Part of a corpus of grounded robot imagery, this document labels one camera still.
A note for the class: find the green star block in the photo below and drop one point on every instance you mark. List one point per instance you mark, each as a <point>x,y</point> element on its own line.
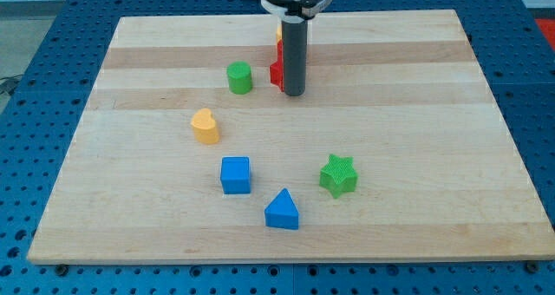
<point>338,176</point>

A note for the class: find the blue cube block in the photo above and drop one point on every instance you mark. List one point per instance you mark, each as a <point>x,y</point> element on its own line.
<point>235,175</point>

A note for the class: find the red block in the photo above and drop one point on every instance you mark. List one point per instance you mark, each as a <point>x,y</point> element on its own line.
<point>276,68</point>

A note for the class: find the blue triangle block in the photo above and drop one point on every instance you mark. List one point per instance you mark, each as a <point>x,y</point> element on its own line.
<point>282,212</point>

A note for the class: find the yellow heart block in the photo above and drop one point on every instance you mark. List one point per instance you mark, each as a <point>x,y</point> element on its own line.
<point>204,126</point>

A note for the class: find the green cylinder block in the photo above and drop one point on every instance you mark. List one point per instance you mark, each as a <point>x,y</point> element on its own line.
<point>239,77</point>

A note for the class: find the yellow block behind rod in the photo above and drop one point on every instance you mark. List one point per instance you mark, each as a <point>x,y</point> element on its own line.
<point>279,34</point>

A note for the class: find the grey cylindrical pointer rod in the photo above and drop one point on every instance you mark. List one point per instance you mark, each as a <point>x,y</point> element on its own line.
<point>294,39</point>

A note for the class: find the wooden board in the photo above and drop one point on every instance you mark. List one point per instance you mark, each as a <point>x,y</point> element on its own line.
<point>401,92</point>

